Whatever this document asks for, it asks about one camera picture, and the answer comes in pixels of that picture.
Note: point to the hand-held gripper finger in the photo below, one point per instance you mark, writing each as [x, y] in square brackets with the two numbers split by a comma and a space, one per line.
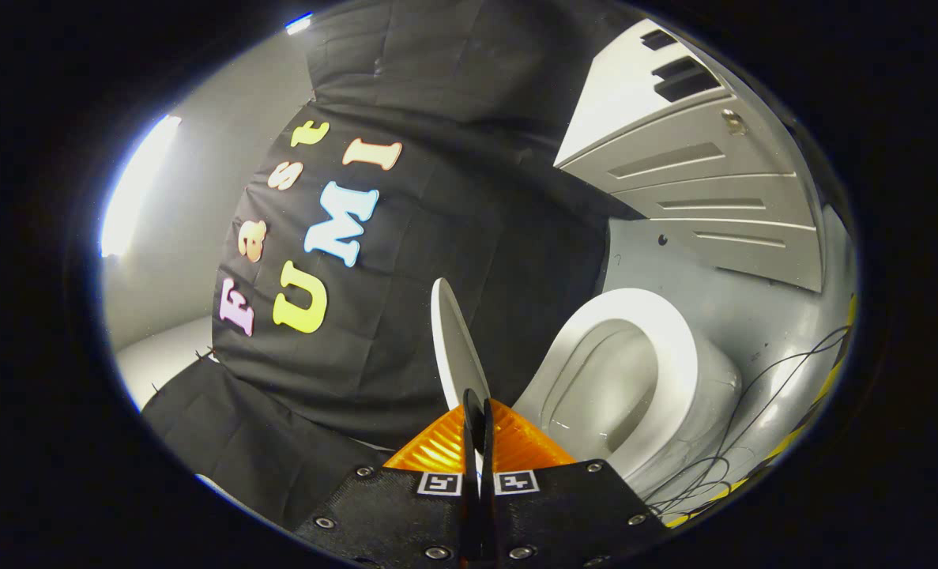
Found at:
[471, 474]
[487, 506]

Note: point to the white toilet lid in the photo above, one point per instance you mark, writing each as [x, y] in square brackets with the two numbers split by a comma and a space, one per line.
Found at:
[457, 348]

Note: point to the white ceramic toilet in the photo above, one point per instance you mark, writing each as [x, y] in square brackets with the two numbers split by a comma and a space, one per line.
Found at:
[678, 348]

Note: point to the black backdrop cloth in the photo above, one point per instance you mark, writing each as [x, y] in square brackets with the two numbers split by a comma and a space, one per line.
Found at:
[453, 237]

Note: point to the yellow floor strip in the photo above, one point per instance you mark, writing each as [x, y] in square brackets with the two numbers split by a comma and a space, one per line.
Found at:
[828, 379]

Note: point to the white drawer cabinet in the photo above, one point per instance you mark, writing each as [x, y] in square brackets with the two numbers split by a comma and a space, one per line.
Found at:
[721, 190]

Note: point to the black block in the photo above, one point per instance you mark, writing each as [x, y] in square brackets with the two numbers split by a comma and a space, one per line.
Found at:
[658, 39]
[686, 79]

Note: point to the small ceiling light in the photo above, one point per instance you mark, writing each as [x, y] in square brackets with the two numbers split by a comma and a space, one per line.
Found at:
[299, 23]

